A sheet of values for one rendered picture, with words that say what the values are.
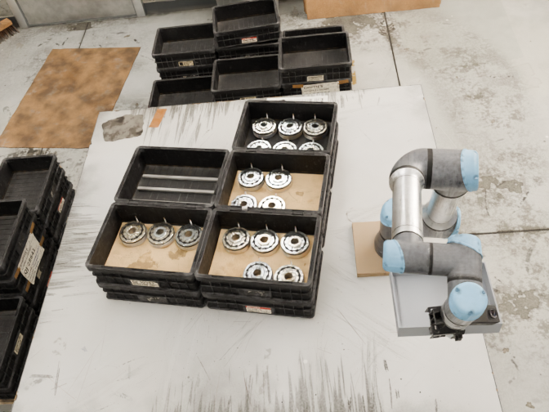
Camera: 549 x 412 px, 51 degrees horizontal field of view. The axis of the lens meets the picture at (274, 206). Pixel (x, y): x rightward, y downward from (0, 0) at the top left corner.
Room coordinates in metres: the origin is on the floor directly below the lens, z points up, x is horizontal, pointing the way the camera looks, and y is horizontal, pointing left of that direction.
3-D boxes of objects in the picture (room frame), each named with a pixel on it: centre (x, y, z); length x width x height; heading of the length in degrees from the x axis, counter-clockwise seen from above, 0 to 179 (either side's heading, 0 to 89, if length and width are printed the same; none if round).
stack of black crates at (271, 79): (2.74, 0.03, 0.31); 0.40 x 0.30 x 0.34; 82
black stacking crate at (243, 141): (1.75, -0.10, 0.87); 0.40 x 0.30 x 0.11; 73
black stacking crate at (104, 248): (1.30, 0.46, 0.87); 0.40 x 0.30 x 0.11; 73
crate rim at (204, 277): (1.18, 0.08, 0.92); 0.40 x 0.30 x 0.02; 73
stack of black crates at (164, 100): (2.80, 0.42, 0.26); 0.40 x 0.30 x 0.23; 82
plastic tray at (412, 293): (0.78, -0.42, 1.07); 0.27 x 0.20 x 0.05; 82
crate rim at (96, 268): (1.30, 0.46, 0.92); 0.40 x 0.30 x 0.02; 73
